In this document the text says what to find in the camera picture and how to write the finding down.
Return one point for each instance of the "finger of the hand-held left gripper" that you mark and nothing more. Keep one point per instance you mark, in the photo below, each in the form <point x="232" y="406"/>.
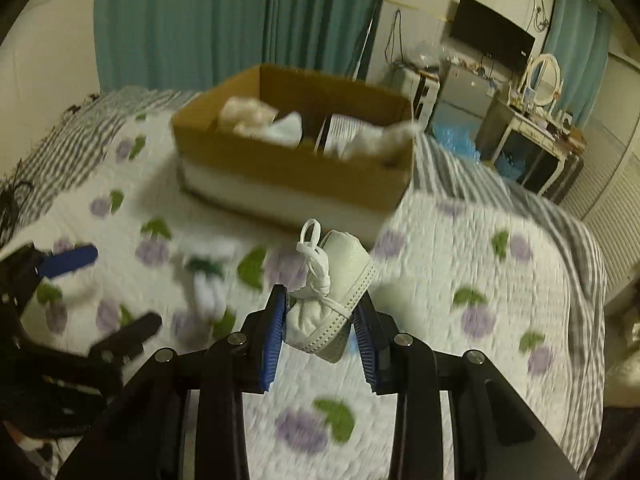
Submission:
<point x="70" y="261"/>
<point x="131" y="332"/>

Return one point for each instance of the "white and green sock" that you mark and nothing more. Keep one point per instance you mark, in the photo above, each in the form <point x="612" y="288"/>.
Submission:
<point x="207" y="280"/>

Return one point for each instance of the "narrow teal curtain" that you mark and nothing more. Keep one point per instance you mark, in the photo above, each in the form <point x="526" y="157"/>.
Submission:
<point x="575" y="45"/>

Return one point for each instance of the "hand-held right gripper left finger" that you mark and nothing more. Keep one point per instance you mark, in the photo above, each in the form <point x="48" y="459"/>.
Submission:
<point x="271" y="342"/>

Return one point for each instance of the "white cabinet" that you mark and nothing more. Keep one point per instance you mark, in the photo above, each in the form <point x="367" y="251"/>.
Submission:
<point x="415" y="92"/>

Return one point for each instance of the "white crumpled cloth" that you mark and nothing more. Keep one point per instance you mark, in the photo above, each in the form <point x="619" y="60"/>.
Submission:
<point x="284" y="131"/>

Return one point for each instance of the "grey striped folded cloth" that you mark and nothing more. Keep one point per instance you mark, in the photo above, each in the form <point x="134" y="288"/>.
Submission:
<point x="339" y="131"/>

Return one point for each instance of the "floral quilted bed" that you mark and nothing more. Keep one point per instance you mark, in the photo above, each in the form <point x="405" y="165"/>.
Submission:
<point x="505" y="185"/>

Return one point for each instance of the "beige plush cloth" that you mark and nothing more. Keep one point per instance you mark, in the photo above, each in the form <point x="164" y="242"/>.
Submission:
<point x="395" y="137"/>

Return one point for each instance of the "white floral quilt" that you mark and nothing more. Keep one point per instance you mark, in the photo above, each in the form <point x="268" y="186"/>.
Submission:
<point x="450" y="280"/>

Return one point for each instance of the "white dressing table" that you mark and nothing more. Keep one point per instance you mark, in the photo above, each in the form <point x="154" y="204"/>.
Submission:
<point x="530" y="145"/>

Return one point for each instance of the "blue plastic bag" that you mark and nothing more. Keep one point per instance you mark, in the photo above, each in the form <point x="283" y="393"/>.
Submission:
<point x="457" y="141"/>

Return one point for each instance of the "white baby shoe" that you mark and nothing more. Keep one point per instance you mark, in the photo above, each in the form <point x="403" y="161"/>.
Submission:
<point x="332" y="310"/>

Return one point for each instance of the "beige crumpled cloth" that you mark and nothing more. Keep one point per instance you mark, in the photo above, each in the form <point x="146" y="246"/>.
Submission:
<point x="244" y="112"/>

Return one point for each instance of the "brown cardboard box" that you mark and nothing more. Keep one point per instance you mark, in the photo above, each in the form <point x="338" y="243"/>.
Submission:
<point x="280" y="175"/>

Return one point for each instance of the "white oval vanity mirror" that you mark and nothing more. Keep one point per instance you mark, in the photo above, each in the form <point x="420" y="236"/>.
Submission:
<point x="542" y="77"/>

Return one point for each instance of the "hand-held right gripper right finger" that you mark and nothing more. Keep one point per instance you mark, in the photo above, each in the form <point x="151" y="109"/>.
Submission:
<point x="368" y="347"/>

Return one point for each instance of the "wide teal curtain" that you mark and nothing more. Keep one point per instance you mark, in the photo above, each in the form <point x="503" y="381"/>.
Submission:
<point x="200" y="20"/>

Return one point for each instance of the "black television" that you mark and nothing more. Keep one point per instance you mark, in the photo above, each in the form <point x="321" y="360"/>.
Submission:
<point x="490" y="32"/>

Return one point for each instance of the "grey cabinet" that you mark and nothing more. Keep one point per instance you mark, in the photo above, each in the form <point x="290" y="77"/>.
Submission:
<point x="462" y="92"/>

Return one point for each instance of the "white slatted panel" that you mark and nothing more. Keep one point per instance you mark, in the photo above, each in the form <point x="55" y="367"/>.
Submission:
<point x="612" y="195"/>

